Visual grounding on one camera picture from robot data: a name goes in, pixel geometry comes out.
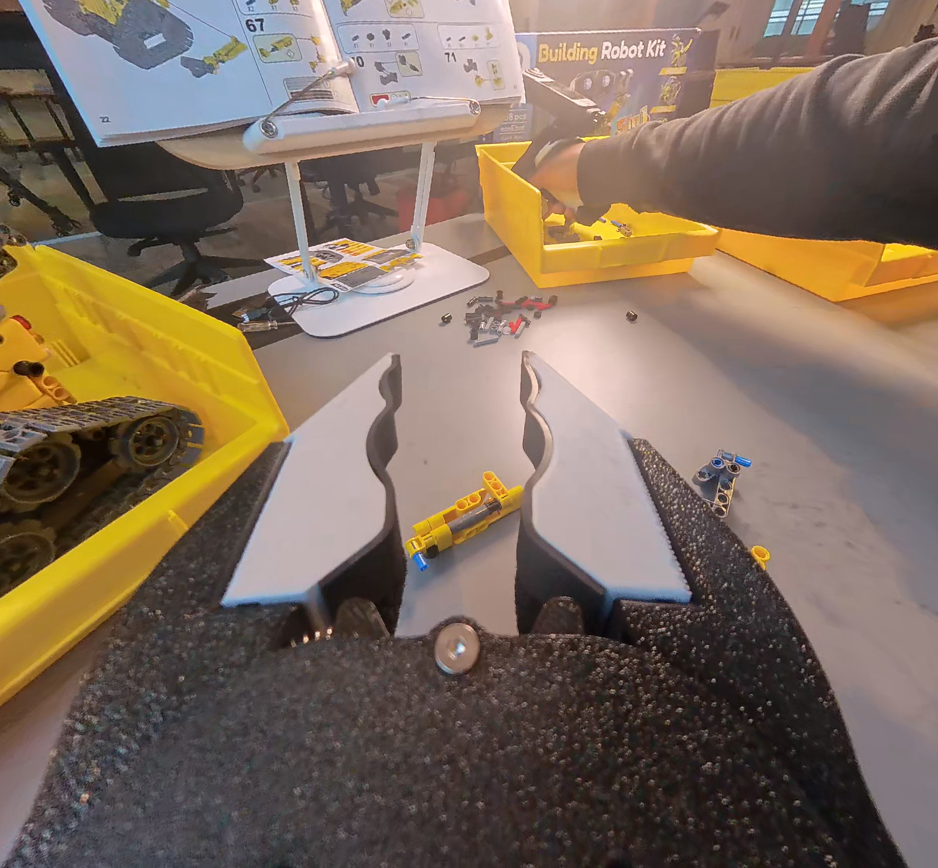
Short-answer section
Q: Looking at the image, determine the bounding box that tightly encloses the printed instruction booklet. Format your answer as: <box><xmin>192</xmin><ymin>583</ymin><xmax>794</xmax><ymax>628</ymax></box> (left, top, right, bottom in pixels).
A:
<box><xmin>263</xmin><ymin>239</ymin><xmax>424</xmax><ymax>293</ymax></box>

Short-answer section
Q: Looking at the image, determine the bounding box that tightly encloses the person's right forearm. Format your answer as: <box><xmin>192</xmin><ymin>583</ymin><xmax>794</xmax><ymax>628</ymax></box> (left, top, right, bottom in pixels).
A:
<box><xmin>577</xmin><ymin>38</ymin><xmax>938</xmax><ymax>250</ymax></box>

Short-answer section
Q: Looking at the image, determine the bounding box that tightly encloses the colourful toy kit box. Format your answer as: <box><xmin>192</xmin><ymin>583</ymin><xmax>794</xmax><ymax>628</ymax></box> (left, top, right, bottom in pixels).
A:
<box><xmin>513</xmin><ymin>28</ymin><xmax>715</xmax><ymax>143</ymax></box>

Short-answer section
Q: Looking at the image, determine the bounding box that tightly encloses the yellow beam assembly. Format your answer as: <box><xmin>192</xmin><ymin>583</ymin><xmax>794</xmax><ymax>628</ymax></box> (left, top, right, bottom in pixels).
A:
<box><xmin>406</xmin><ymin>470</ymin><xmax>525</xmax><ymax>572</ymax></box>

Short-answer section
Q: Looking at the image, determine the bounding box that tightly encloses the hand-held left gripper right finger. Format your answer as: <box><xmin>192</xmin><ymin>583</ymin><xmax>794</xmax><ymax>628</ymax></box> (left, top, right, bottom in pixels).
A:
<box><xmin>517</xmin><ymin>350</ymin><xmax>693</xmax><ymax>604</ymax></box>

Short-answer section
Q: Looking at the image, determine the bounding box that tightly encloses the person's right hand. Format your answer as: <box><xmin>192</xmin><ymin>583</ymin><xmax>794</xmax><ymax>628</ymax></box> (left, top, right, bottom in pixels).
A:
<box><xmin>524</xmin><ymin>138</ymin><xmax>611</xmax><ymax>225</ymax></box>

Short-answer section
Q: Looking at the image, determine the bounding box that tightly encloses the black office chair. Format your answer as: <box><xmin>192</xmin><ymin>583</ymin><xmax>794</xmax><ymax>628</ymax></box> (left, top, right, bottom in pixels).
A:
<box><xmin>87</xmin><ymin>149</ymin><xmax>246</xmax><ymax>297</ymax></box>
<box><xmin>315</xmin><ymin>153</ymin><xmax>403</xmax><ymax>242</ymax></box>

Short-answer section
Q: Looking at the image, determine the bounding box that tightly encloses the yellow tracked toy vehicle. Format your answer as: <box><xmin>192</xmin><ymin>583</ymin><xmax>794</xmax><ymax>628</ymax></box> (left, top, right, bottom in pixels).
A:
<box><xmin>0</xmin><ymin>222</ymin><xmax>206</xmax><ymax>597</ymax></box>

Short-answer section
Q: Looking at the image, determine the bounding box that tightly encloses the yellow parts bin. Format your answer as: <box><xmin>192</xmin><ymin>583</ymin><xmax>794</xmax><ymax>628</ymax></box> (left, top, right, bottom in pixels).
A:
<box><xmin>714</xmin><ymin>226</ymin><xmax>938</xmax><ymax>304</ymax></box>
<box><xmin>476</xmin><ymin>138</ymin><xmax>721</xmax><ymax>290</ymax></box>
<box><xmin>0</xmin><ymin>245</ymin><xmax>290</xmax><ymax>707</ymax></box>
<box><xmin>711</xmin><ymin>64</ymin><xmax>814</xmax><ymax>109</ymax></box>

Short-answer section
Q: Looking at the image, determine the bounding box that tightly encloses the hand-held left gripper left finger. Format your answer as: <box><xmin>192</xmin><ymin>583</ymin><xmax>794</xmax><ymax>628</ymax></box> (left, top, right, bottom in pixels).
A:
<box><xmin>221</xmin><ymin>352</ymin><xmax>404</xmax><ymax>608</ymax></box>

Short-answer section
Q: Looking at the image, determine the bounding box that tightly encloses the heap of blue grey parts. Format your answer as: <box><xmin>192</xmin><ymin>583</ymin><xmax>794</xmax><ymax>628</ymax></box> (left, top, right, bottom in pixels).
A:
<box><xmin>542</xmin><ymin>211</ymin><xmax>638</xmax><ymax>245</ymax></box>

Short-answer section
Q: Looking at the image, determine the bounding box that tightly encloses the open building manual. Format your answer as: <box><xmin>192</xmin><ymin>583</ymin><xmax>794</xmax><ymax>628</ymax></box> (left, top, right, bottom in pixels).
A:
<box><xmin>0</xmin><ymin>0</ymin><xmax>525</xmax><ymax>147</ymax></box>

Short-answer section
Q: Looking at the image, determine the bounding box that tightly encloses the grey angled beam assembly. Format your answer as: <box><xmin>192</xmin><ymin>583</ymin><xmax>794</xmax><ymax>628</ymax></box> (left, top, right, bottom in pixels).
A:
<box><xmin>693</xmin><ymin>448</ymin><xmax>753</xmax><ymax>517</ymax></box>

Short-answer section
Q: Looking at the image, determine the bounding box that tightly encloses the red container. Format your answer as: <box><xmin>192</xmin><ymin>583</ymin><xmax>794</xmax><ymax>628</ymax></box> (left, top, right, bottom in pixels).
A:
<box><xmin>397</xmin><ymin>181</ymin><xmax>470</xmax><ymax>232</ymax></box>

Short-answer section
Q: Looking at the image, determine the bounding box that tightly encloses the black cable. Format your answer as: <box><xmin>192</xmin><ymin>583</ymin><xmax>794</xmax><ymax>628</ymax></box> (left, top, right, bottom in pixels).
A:
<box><xmin>238</xmin><ymin>287</ymin><xmax>341</xmax><ymax>322</ymax></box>

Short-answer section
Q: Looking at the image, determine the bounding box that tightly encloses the white book stand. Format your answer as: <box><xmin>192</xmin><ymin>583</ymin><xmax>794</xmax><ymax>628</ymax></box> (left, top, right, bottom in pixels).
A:
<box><xmin>158</xmin><ymin>94</ymin><xmax>484</xmax><ymax>294</ymax></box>

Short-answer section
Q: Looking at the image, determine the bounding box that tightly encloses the pile of red black parts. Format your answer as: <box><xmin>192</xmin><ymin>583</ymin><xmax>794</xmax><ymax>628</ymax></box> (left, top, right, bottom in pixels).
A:
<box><xmin>439</xmin><ymin>288</ymin><xmax>553</xmax><ymax>348</ymax></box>

